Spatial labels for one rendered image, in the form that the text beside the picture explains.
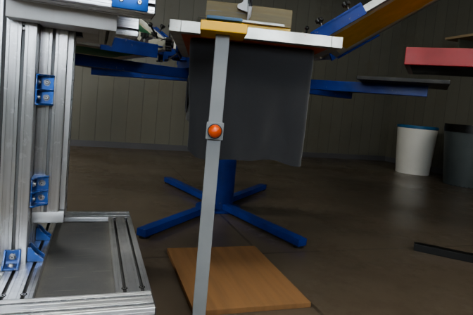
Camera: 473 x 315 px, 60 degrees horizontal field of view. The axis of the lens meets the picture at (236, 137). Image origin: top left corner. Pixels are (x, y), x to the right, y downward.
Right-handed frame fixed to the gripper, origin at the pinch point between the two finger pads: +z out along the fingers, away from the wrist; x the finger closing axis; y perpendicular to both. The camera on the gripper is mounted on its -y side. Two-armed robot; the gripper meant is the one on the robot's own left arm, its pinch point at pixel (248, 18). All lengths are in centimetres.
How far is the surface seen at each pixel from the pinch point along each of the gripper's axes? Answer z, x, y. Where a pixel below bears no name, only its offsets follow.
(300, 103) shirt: 33.2, 25.7, -19.2
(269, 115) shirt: 38.9, 25.0, -8.5
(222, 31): 17, 58, 12
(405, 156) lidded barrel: 84, -364, -264
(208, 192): 62, 54, 12
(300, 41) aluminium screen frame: 12.8, 34.7, -14.8
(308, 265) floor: 109, -13, -41
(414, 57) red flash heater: 3, -32, -90
